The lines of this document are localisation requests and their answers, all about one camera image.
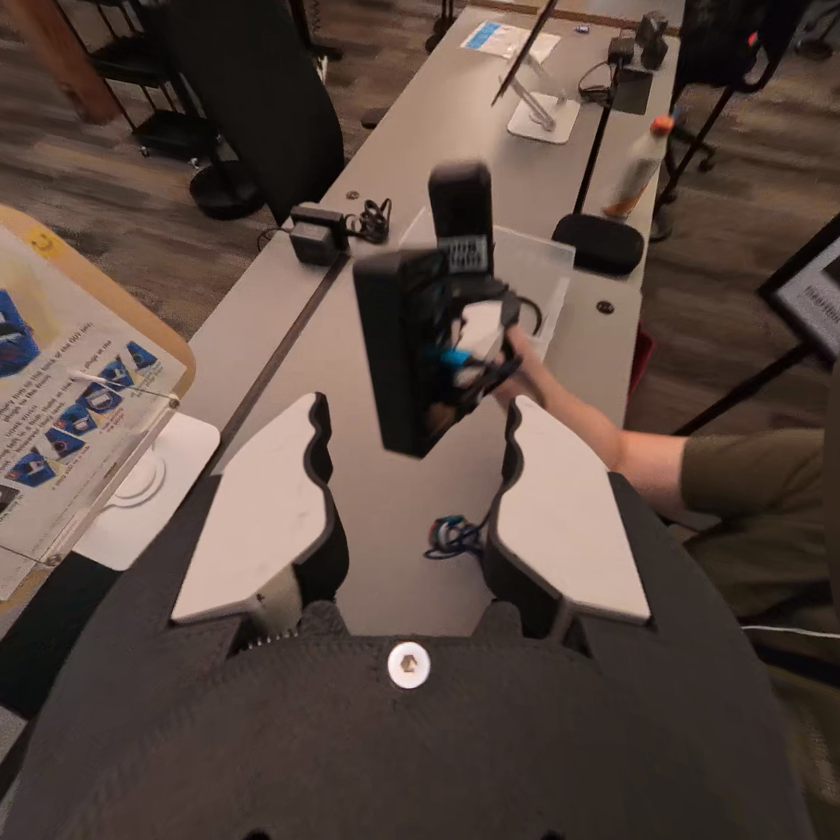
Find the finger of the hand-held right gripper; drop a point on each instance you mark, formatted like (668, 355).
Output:
(484, 328)
(471, 376)

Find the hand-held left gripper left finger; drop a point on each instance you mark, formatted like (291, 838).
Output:
(262, 518)

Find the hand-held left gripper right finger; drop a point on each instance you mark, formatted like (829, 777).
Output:
(564, 525)

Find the black USB hub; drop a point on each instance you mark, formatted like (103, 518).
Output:
(394, 354)

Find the clear plastic bin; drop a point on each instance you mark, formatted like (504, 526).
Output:
(544, 262)

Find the person's right forearm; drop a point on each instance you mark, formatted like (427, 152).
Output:
(610, 439)

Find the person's right hand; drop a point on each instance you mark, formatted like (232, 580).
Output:
(525, 367)

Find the white board stand base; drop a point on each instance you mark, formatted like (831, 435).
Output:
(177, 472)
(544, 124)

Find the black oval case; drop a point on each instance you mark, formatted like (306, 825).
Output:
(597, 246)

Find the black power adapter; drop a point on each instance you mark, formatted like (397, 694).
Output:
(315, 236)
(646, 36)

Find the wooden instruction board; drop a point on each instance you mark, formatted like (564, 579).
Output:
(525, 49)
(85, 394)

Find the blue white paper sheet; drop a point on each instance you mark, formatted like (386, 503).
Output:
(499, 36)

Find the white plastic bottle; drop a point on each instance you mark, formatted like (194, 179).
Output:
(640, 170)

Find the person's olive shirt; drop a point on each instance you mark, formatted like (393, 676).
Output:
(774, 525)

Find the black slanted panel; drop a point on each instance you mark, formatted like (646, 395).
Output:
(262, 98)

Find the black pole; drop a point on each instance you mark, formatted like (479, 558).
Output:
(223, 193)

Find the black office chair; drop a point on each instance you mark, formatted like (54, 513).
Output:
(735, 39)

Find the black framed marker sign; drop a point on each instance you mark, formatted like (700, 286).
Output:
(814, 295)

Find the black metal cart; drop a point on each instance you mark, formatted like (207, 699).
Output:
(131, 65)

